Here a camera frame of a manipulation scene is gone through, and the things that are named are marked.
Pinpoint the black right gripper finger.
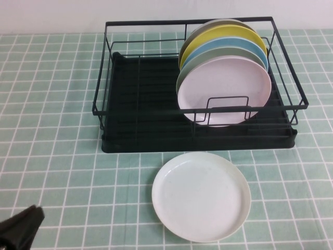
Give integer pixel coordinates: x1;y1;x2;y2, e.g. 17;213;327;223
14;206;45;250

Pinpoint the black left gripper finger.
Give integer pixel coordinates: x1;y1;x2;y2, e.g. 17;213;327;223
0;204;37;250

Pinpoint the pale mint plate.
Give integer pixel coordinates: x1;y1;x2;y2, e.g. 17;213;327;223
151;152;252;235

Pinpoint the pink plate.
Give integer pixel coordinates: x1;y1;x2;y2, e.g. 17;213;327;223
176;57;273;128

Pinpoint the sage green plate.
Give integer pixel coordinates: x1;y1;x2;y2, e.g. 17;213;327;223
175;47;267;105

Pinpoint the yellow plate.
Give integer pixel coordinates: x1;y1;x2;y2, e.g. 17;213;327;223
178;23;267;71

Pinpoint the light blue plate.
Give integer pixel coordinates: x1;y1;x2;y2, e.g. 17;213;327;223
180;36;269;72

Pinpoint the grey beige plate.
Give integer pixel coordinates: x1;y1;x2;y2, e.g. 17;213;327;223
178;18;259;66

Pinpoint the green white checkered tablecloth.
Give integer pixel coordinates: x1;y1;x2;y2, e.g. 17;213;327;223
0;27;333;250

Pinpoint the black plastic drip tray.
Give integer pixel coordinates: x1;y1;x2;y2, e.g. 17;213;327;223
100;51;299;154

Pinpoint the black wire dish rack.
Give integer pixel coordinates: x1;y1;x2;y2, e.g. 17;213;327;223
92;16;309;131

